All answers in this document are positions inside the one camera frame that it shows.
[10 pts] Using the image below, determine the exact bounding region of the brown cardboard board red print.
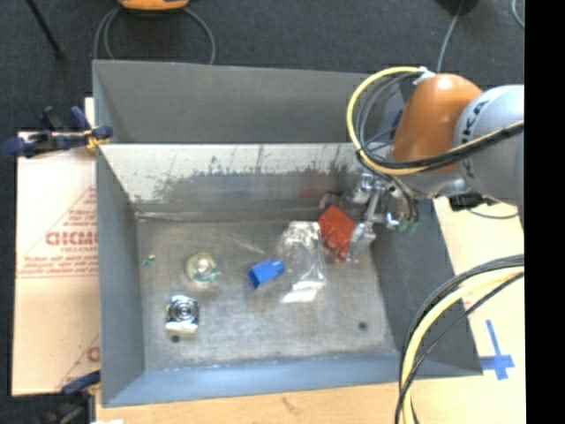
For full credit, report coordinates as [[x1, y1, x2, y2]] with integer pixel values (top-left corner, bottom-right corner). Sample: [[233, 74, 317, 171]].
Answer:
[[11, 130, 102, 397]]

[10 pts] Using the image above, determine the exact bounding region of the red-brown flat block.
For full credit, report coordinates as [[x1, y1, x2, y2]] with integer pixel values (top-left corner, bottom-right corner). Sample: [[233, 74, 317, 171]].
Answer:
[[317, 204, 357, 261]]

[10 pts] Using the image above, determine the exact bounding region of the shiny round metal thing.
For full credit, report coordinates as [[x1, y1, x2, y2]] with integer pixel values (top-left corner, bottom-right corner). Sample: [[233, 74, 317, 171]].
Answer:
[[164, 294, 200, 336]]

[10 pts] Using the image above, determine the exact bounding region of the blue block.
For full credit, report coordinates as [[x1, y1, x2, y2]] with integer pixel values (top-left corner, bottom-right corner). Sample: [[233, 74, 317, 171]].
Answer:
[[247, 258, 285, 291]]

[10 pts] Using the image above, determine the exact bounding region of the clear plastic packet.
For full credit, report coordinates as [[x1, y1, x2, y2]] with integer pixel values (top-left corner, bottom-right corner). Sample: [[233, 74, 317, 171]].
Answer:
[[280, 220, 328, 305]]

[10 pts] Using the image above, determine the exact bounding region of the grey metal bin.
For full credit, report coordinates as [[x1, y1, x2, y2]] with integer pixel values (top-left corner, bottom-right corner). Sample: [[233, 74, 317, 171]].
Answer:
[[91, 59, 483, 408]]

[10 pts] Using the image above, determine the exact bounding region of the clear round glass thing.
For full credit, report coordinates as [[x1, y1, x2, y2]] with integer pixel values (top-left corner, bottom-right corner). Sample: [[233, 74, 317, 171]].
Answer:
[[185, 252, 222, 285]]

